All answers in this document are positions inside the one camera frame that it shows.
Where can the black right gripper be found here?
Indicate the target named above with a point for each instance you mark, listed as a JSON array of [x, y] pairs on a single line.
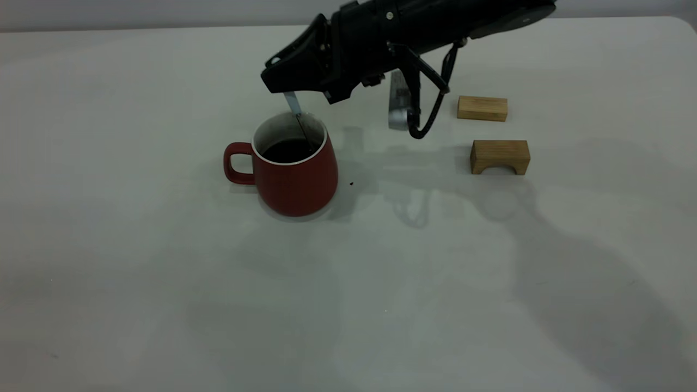
[[381, 38]]

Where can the dark coffee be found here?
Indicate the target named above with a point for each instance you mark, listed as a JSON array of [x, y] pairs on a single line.
[[286, 151]]

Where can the red ceramic mug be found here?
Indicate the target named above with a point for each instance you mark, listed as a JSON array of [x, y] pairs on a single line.
[[297, 182]]

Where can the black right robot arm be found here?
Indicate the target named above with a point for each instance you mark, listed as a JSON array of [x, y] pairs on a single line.
[[506, 19]]

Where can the flat wooden block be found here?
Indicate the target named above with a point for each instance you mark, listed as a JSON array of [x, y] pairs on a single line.
[[482, 109]]

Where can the arched wooden block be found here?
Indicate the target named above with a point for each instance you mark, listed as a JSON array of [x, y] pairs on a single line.
[[501, 152]]

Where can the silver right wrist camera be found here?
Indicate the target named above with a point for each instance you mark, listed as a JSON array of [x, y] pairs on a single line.
[[399, 106]]

